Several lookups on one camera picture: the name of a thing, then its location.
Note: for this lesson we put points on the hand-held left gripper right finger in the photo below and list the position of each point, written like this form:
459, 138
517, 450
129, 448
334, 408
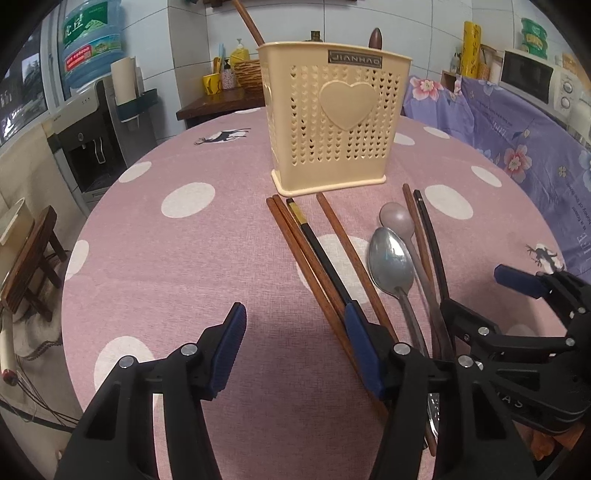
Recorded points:
364, 350

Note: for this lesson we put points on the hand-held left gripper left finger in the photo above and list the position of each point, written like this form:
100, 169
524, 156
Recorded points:
226, 355

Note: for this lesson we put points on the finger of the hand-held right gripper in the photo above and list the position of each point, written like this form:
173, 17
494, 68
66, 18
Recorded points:
517, 281
466, 321

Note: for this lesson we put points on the metal spoon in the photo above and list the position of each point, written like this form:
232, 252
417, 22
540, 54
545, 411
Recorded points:
390, 263

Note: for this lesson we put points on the black chopstick with gold band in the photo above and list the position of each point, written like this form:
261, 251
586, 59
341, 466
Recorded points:
318, 251

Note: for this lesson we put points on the pale pink spoon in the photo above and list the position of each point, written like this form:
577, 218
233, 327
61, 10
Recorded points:
397, 219

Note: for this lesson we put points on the beige plastic utensil holder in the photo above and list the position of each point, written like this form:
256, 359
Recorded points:
323, 152

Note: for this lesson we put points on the person's right hand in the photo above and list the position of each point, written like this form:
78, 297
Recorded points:
545, 447

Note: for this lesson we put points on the cream kitchen appliance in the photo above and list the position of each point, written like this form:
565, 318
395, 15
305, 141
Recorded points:
579, 117

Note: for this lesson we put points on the woven floor mat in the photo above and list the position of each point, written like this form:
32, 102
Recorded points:
41, 337

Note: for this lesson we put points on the white microwave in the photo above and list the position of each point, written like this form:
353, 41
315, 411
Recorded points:
526, 74

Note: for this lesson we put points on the small wooden box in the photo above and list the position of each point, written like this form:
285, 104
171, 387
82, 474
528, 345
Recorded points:
450, 79

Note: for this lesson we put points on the dark wooden stool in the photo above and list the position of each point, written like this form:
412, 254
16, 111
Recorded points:
27, 263

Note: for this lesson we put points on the yellow wrap roll box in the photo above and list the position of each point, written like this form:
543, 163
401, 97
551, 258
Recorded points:
472, 48

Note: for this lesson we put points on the dark wooden counter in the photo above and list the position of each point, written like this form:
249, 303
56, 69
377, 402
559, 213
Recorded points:
217, 106

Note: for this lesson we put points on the beige plastic bin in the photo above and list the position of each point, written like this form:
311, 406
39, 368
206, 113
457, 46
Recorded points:
14, 221

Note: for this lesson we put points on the grey water dispenser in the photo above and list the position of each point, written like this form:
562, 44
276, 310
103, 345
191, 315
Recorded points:
87, 138

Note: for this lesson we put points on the dark teal cup holder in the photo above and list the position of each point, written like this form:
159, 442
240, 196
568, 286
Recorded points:
138, 106

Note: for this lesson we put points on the yellow cup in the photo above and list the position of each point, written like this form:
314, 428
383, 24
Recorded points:
211, 84

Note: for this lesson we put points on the pink floral cup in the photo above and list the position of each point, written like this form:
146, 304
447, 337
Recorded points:
229, 80

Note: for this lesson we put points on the woven pattern wash basin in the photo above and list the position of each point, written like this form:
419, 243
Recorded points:
247, 74

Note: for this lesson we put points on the cream paper cup tube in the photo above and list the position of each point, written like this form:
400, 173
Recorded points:
123, 78

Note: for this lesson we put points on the blue toothbrush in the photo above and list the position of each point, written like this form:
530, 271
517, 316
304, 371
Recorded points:
221, 55

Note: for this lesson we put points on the yellow soap pump bottle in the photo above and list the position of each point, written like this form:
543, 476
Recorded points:
240, 54

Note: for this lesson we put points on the brass faucet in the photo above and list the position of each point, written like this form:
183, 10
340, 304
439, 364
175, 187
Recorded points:
316, 36

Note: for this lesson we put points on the blue water jug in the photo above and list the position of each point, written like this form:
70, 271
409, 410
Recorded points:
90, 41

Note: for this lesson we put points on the wall poster of night street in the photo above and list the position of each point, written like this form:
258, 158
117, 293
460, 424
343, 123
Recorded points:
23, 92

